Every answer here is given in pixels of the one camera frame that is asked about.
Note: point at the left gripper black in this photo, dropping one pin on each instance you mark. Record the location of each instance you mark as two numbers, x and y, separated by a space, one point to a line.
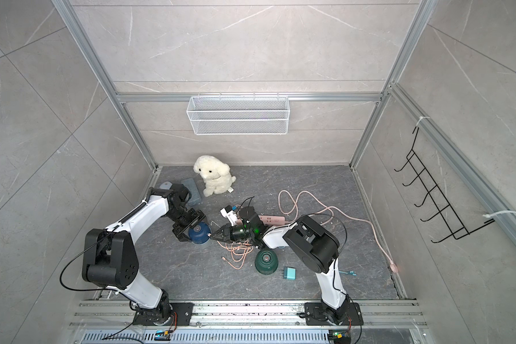
180 231

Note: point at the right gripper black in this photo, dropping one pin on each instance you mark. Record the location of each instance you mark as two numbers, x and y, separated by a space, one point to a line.
229 235

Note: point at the blue cordless meat grinder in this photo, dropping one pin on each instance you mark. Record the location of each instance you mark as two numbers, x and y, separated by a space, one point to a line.
200 234

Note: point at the teal usb wall charger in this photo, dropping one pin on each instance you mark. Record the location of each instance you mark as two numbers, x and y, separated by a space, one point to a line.
289 273

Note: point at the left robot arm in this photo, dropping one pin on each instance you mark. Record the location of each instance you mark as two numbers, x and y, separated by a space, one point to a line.
110 260

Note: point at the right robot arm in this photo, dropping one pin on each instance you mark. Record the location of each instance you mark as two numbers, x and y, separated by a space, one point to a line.
316 247

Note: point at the grey-blue rectangular case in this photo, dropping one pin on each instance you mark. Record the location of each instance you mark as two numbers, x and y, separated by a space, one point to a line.
195 197

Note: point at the pink power strip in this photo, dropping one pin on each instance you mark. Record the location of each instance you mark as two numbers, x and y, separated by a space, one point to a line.
272 220

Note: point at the light blue round gadget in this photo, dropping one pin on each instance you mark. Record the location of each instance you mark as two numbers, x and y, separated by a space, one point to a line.
166 185

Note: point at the white plush dog toy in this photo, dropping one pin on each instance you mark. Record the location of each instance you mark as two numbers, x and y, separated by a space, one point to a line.
215 174

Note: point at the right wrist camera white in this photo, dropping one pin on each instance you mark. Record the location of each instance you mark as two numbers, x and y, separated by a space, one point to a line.
229 213

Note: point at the green cordless meat grinder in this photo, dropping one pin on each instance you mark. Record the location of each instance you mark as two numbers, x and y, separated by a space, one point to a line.
266 262

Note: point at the white wire mesh basket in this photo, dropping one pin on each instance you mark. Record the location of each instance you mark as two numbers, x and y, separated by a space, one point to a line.
239 115

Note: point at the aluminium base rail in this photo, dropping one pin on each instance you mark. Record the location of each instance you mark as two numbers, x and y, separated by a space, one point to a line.
249 321

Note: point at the black wire hook rack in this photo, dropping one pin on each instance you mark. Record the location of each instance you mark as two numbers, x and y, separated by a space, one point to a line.
436 196

